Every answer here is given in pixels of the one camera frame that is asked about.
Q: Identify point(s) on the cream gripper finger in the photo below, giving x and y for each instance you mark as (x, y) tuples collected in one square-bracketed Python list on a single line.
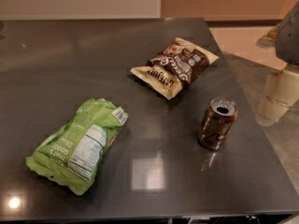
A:
[(280, 93)]

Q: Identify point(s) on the orange brown soda can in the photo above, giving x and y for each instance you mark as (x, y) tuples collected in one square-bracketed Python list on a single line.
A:
[(220, 116)]

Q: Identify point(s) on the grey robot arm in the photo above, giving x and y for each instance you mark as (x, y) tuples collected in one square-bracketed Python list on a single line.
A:
[(287, 39)]

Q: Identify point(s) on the brown and cream chip bag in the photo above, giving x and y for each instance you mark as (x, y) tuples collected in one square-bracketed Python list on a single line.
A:
[(175, 68)]

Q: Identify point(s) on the green rice chip bag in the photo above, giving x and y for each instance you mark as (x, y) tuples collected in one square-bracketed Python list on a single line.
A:
[(70, 157)]

